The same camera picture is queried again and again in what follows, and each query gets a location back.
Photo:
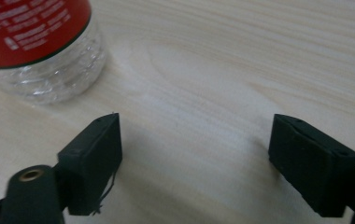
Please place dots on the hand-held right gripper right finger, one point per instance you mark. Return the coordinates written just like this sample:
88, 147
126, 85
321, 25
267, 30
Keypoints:
309, 165

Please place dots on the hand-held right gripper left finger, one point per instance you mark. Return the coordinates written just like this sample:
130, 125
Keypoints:
90, 161

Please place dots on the clear plastic bottle red label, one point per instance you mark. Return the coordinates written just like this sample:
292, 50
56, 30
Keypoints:
35, 46

